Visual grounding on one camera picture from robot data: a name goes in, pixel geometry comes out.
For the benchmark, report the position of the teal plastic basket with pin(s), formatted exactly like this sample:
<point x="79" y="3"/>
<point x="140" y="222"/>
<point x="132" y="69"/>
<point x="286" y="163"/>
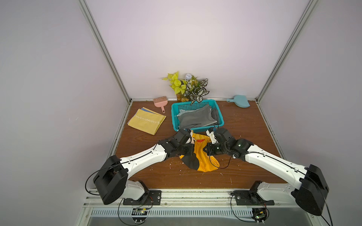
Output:
<point x="189" y="106"/>

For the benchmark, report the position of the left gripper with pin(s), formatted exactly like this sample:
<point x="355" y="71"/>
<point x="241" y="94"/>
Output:
<point x="190" y="151"/>

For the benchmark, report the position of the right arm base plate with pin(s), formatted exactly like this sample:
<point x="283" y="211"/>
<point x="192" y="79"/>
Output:
<point x="250" y="198"/>

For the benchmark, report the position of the controller board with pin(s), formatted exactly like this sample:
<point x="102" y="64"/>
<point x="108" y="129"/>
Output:
<point x="139" y="215"/>
<point x="259" y="215"/>

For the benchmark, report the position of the orange yellow cartoon pillowcase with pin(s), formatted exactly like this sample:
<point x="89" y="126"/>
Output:
<point x="199" y="160"/>

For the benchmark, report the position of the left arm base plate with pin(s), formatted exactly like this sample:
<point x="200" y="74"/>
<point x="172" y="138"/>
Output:
<point x="152" y="197"/>

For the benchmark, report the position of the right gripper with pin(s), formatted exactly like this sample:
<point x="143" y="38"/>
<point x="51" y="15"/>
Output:
<point x="214" y="138"/>

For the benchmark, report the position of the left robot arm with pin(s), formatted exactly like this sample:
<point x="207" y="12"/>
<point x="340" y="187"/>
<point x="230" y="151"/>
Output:
<point x="112" y="181"/>

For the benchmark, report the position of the pink hand brush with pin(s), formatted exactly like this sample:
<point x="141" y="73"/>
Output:
<point x="161" y="102"/>

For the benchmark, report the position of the right controller board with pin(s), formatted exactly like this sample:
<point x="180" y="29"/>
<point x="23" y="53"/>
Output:
<point x="259" y="215"/>

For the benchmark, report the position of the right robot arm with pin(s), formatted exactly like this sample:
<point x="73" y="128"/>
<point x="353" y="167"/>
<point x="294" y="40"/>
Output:
<point x="306" y="185"/>

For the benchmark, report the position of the artificial plant in vase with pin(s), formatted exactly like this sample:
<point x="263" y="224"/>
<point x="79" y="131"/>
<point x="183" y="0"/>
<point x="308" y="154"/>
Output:
<point x="188" y="88"/>

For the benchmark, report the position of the left controller board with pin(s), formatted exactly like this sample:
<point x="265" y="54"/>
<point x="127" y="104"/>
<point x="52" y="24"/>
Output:
<point x="139" y="215"/>

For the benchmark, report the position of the teal dustpan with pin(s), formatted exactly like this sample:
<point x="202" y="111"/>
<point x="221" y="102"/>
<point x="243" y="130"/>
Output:
<point x="240" y="101"/>

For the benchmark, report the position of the plain grey pillowcase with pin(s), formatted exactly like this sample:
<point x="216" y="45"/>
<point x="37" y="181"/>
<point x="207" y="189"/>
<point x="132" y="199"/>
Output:
<point x="201" y="117"/>

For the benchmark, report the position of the pale yellow pillowcase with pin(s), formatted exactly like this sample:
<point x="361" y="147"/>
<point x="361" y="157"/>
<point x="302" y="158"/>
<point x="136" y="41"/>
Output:
<point x="147" y="121"/>

